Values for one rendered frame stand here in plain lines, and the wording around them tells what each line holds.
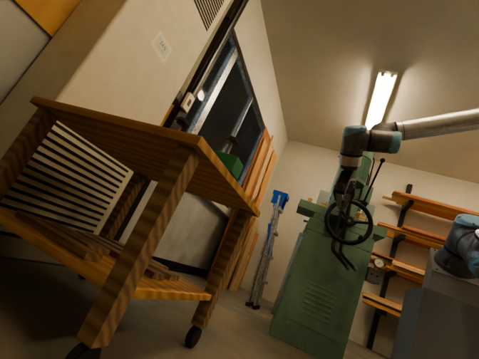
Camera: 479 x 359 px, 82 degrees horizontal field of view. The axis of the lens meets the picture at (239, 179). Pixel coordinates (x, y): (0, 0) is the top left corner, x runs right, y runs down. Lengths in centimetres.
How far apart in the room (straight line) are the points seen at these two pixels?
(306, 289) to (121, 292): 148
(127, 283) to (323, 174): 445
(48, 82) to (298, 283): 170
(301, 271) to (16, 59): 183
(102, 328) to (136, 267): 12
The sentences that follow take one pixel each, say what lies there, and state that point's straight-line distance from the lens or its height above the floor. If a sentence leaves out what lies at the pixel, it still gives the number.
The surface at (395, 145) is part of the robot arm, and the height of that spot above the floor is 96.
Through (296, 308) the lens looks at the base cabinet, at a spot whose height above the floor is 20.
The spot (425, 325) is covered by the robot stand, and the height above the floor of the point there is 39.
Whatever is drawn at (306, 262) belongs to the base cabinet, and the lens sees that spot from 195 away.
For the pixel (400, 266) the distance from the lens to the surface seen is 405.
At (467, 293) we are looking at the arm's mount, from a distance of 173.
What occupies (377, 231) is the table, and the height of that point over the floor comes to 86.
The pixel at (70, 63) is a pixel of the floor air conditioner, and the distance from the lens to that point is 133.
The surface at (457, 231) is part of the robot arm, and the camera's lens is 166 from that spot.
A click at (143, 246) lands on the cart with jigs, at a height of 27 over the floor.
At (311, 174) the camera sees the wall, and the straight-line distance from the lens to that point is 489.
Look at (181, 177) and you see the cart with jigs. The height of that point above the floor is 43.
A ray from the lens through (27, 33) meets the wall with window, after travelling 153.
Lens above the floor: 31
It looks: 16 degrees up
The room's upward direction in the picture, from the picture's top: 24 degrees clockwise
